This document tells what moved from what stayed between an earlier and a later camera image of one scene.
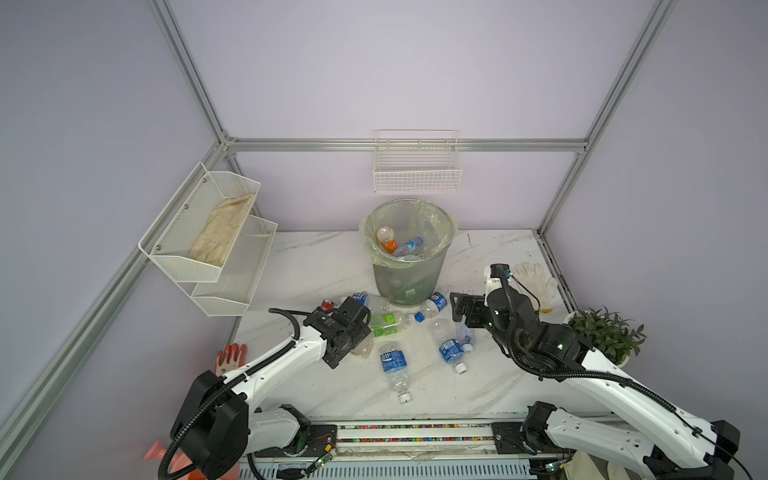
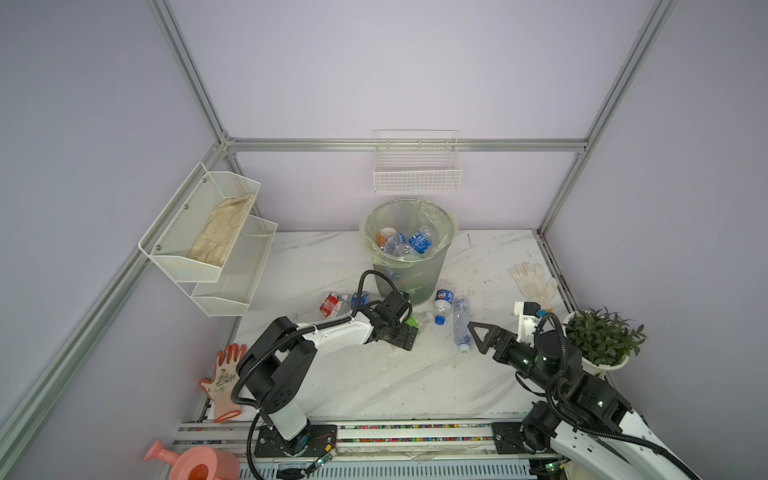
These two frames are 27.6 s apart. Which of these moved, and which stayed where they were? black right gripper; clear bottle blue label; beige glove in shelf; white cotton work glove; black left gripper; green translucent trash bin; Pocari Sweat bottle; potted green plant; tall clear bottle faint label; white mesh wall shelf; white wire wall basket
Moved: black left gripper; black right gripper; Pocari Sweat bottle; clear bottle blue label
Stayed: potted green plant; white mesh wall shelf; tall clear bottle faint label; beige glove in shelf; white wire wall basket; white cotton work glove; green translucent trash bin
